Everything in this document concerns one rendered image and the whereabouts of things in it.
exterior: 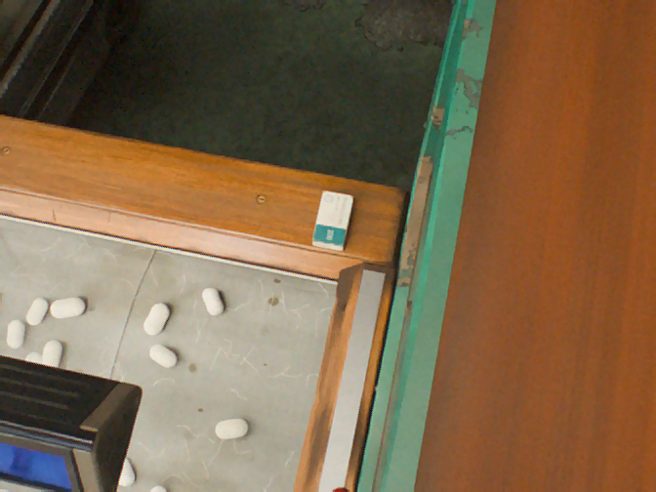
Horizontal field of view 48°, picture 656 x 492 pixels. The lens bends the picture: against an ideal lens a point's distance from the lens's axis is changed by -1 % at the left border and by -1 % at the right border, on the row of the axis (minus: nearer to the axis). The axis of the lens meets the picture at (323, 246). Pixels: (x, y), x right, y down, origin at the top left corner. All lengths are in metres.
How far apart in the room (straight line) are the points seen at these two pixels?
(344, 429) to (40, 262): 0.42
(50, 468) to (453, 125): 0.33
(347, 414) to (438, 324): 0.41
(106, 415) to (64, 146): 0.50
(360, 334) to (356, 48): 1.20
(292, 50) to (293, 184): 1.00
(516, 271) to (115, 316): 0.74
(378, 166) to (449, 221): 1.38
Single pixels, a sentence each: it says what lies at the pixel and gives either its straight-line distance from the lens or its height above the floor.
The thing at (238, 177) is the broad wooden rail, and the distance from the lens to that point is 0.86.
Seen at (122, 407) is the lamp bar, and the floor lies 1.08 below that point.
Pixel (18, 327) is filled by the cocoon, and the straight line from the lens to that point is 0.89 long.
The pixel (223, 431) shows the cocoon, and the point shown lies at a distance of 0.81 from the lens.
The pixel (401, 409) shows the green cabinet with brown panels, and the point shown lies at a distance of 0.29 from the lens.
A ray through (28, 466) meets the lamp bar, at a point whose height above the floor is 1.08.
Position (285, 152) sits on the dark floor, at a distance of 1.70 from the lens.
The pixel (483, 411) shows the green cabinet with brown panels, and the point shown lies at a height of 1.39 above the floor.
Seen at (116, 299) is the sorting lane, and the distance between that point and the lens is 0.87.
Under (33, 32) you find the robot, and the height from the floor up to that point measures 0.34.
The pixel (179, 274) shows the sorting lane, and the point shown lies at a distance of 0.86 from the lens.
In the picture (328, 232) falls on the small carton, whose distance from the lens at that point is 0.81.
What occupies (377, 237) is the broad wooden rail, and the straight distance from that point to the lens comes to 0.83.
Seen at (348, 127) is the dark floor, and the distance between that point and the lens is 1.72.
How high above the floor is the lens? 1.55
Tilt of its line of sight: 74 degrees down
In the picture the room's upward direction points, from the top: 7 degrees counter-clockwise
